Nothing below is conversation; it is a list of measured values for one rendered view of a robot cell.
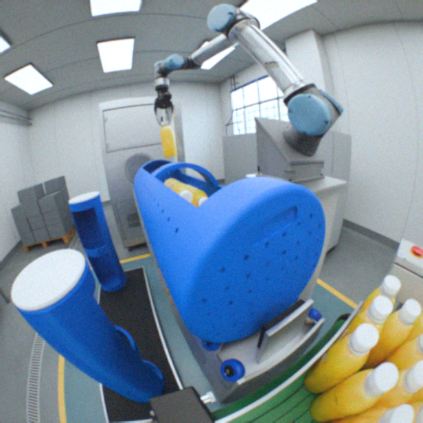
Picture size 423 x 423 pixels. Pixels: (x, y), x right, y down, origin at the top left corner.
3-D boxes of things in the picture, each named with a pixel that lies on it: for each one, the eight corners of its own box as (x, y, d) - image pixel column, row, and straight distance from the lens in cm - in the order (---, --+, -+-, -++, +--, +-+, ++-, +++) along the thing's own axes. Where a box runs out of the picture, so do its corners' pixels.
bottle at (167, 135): (178, 155, 89) (172, 121, 90) (164, 158, 89) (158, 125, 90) (177, 154, 96) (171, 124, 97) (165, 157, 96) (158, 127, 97)
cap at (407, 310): (402, 323, 35) (408, 315, 34) (398, 305, 37) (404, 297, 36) (417, 323, 37) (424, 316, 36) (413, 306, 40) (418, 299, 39)
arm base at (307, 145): (301, 132, 84) (313, 116, 81) (319, 158, 76) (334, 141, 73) (276, 126, 73) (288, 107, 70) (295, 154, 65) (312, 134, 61)
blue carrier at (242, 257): (187, 198, 110) (175, 153, 104) (315, 286, 46) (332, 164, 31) (143, 215, 107) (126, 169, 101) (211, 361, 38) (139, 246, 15)
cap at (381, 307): (377, 299, 35) (382, 292, 34) (391, 313, 35) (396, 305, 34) (364, 309, 33) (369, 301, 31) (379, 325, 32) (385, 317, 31)
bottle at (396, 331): (349, 372, 46) (397, 328, 33) (353, 347, 49) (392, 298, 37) (373, 373, 49) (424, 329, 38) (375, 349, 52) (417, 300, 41)
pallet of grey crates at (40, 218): (78, 226, 444) (64, 174, 425) (69, 242, 374) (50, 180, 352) (39, 236, 499) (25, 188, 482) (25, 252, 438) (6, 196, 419)
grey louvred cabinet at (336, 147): (246, 204, 388) (244, 135, 366) (336, 248, 262) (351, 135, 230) (224, 209, 361) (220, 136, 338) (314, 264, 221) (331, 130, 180)
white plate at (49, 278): (43, 321, 43) (47, 325, 44) (100, 250, 56) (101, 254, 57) (-1, 292, 67) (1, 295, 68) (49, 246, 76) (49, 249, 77)
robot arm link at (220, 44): (266, 16, 88) (191, 58, 112) (250, 8, 79) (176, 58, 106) (275, 38, 83) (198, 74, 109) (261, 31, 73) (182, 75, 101)
